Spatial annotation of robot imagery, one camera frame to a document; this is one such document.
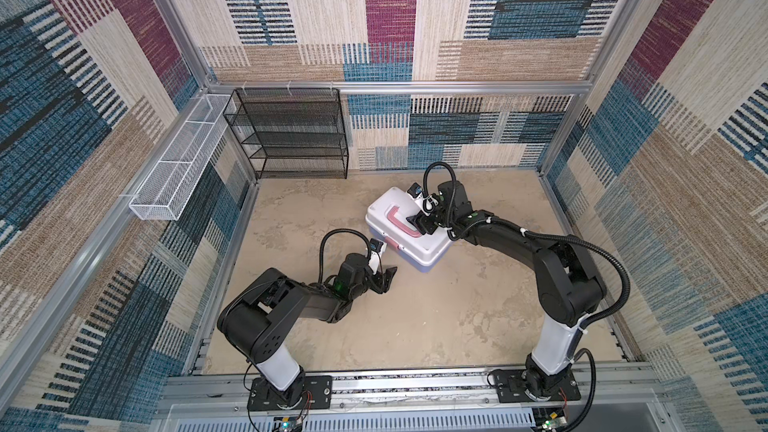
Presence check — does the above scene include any white and blue toolbox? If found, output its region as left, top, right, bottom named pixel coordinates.
left=365, top=187, right=452, bottom=273

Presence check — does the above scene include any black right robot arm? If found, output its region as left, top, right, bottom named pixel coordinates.
left=407, top=161, right=631, bottom=401

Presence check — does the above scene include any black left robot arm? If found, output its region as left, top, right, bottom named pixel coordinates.
left=217, top=228, right=397, bottom=406

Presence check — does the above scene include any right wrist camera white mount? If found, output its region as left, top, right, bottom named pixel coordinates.
left=407, top=182, right=438, bottom=215

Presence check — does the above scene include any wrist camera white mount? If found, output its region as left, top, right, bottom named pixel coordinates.
left=368, top=238, right=386, bottom=274
left=407, top=182, right=438, bottom=215

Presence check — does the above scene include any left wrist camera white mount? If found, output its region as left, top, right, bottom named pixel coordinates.
left=368, top=238, right=386, bottom=274

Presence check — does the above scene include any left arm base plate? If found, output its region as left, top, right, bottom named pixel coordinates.
left=247, top=374, right=333, bottom=412

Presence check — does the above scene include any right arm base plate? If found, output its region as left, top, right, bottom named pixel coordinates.
left=487, top=368, right=582, bottom=404

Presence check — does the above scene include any black wire shelf rack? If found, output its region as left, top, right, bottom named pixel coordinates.
left=224, top=88, right=349, bottom=179

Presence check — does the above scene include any aluminium front rail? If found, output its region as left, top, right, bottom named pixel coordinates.
left=155, top=362, right=666, bottom=417

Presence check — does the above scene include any white wire mesh basket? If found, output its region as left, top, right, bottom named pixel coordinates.
left=129, top=94, right=229, bottom=221

